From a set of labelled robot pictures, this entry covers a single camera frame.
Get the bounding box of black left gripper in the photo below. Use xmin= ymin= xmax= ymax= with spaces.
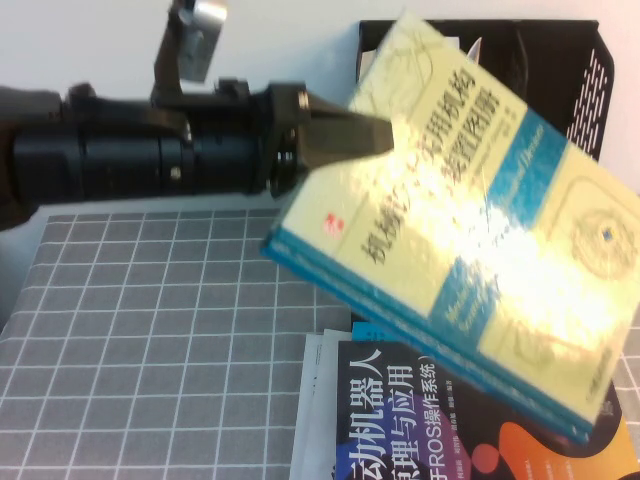
xmin=249 ymin=81 xmax=395 ymax=200

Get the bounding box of yellow mechanical devices book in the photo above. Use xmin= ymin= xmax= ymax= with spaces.
xmin=259 ymin=9 xmax=640 ymax=447

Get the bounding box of cyan white book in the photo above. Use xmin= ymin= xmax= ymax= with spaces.
xmin=351 ymin=321 xmax=389 ymax=344

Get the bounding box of black plastic book stand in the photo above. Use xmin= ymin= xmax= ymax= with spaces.
xmin=357 ymin=18 xmax=615 ymax=162

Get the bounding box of white paperback book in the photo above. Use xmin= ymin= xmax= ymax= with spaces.
xmin=289 ymin=327 xmax=354 ymax=480

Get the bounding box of black robot ROS book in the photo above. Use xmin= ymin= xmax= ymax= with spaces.
xmin=327 ymin=339 xmax=637 ymax=480

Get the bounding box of grey checkered tablecloth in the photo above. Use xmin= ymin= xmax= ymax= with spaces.
xmin=0 ymin=207 xmax=640 ymax=480

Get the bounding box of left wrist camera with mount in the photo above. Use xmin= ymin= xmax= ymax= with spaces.
xmin=151 ymin=0 xmax=232 ymax=104

